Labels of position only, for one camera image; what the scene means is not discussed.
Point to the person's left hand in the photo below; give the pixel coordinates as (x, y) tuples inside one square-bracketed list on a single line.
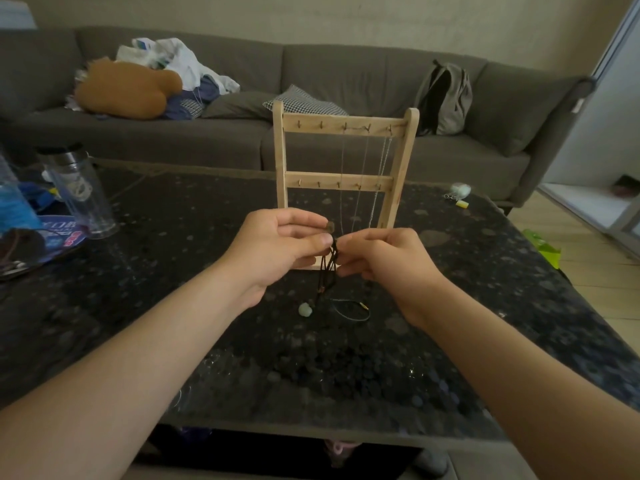
[(270, 254)]

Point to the person's right hand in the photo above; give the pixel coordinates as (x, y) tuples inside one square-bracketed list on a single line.
[(400, 269)]

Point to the wooden jewelry stand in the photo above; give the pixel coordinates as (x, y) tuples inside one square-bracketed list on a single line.
[(325, 123)]

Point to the person's right forearm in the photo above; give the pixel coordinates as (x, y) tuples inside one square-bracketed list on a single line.
[(540, 394)]

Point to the person's left forearm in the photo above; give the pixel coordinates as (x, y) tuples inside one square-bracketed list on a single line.
[(115, 389)]

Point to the green bag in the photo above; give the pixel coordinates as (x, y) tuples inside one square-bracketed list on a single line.
[(542, 248)]

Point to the grey flat cushion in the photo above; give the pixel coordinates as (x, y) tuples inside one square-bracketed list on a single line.
[(236, 105)]

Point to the checkered pillow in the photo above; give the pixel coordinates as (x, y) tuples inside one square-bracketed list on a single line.
[(306, 102)]

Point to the grey backpack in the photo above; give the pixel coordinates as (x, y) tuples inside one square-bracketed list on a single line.
[(452, 105)]

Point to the blue crumpled garment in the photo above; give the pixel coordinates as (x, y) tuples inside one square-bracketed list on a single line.
[(205, 93)]

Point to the pink item under table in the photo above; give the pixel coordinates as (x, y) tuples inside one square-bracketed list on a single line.
[(341, 447)]

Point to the blue cloth item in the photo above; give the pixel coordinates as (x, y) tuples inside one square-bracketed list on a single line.
[(195, 434)]

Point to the clear plastic tumbler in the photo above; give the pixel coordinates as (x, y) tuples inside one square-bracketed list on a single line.
[(80, 192)]

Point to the grey fabric sofa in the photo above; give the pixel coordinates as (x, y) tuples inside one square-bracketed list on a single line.
[(355, 72)]

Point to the blue printed packet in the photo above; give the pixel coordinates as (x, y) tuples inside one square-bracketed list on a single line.
[(60, 234)]

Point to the white crumpled garment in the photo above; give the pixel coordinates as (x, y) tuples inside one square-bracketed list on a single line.
[(185, 60)]

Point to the brown plush toy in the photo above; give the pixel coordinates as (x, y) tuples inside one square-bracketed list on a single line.
[(126, 88)]

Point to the dark shoe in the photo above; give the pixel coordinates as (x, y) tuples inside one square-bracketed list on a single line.
[(627, 186)]

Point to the blue plastic bottle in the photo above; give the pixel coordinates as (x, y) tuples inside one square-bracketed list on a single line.
[(16, 207)]

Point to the sliding glass door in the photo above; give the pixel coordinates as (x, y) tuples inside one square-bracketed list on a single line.
[(620, 104)]

